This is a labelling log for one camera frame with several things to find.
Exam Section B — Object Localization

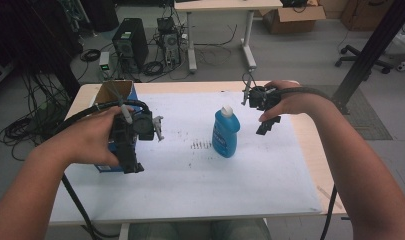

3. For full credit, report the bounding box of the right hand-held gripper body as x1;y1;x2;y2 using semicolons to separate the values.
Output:
241;73;282;112

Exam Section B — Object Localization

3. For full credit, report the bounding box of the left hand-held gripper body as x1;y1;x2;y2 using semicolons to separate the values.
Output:
110;109;165;150

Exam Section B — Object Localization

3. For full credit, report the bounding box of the blue bottle with white cap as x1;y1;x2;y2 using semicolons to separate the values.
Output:
211;105;241;159

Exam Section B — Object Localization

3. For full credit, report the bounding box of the blue cardboard box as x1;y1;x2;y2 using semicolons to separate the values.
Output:
93;79;140;174

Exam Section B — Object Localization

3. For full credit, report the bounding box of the person's right hand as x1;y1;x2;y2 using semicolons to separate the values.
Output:
258;79;324;123

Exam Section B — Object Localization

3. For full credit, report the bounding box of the person's left hand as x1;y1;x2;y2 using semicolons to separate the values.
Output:
56;105;135;168

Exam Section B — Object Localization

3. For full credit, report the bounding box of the white paper sheet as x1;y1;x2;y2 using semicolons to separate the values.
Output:
49;91;324;224

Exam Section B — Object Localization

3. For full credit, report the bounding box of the small white device green light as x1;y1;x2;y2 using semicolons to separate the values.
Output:
98;51;111;73

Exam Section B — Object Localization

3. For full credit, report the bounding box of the large black computer tower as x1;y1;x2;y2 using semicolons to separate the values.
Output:
111;17;150;73

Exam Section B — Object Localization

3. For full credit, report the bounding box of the open cardboard box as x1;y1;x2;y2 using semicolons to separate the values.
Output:
258;4;327;35

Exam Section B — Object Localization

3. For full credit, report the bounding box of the small open computer tower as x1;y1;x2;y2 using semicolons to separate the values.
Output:
156;16;182;68

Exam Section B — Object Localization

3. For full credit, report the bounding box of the grey floor mat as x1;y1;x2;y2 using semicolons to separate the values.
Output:
301;84;394;141

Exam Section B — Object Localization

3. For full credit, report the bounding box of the white desk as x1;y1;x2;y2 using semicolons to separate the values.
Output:
173;0;284;74

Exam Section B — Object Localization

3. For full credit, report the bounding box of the black office chair base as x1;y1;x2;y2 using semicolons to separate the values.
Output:
334;43;395;75

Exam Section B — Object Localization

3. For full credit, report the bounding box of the black metal stand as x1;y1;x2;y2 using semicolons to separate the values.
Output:
323;0;405;116

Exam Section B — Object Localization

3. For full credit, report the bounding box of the closed brown cardboard box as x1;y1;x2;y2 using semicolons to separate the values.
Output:
339;0;396;33

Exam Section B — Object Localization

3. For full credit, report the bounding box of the grey cable plug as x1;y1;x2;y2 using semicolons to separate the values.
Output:
119;103;134;125

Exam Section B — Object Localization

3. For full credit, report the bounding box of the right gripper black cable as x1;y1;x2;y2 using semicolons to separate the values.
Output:
279;85;342;240

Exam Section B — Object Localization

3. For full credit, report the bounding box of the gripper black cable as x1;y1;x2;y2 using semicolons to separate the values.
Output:
279;85;342;240
54;99;152;240

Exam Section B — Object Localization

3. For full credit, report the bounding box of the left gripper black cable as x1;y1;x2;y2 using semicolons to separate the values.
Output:
54;99;152;240

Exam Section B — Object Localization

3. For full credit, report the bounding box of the coiled black cable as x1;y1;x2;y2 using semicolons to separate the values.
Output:
79;48;102;63
141;60;165;77

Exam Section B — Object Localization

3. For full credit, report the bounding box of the black floor cable bundle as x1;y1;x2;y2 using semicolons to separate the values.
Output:
0;71;73;162

